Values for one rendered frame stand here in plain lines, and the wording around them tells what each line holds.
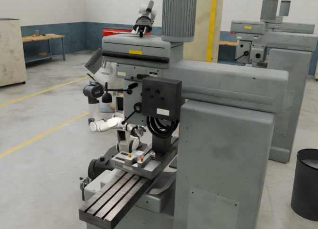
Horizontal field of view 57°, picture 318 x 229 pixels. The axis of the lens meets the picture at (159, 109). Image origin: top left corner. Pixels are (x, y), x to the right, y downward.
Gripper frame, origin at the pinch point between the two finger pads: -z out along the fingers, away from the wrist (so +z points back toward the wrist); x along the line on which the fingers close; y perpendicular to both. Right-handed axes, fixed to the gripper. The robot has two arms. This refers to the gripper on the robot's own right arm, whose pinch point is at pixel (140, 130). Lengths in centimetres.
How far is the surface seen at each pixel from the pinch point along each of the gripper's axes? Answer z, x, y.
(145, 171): -11.7, -5.7, 25.7
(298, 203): -78, 161, 109
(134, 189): -15.7, -20.4, 31.4
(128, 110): 0.5, -10.6, -17.7
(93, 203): -8, -48, 32
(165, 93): -43, -25, -43
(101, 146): 192, 108, 126
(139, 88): -7.0, -8.1, -34.5
